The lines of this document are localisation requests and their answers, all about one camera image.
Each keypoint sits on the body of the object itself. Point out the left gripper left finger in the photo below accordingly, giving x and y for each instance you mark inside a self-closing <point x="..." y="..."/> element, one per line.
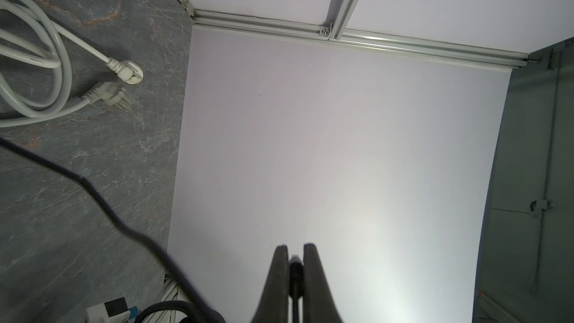
<point x="273" y="305"/>

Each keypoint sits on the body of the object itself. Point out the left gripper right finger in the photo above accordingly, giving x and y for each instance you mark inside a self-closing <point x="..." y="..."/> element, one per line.
<point x="318" y="303"/>

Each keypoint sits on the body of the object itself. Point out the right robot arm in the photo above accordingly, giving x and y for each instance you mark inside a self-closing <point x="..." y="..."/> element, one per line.
<point x="174" y="305"/>

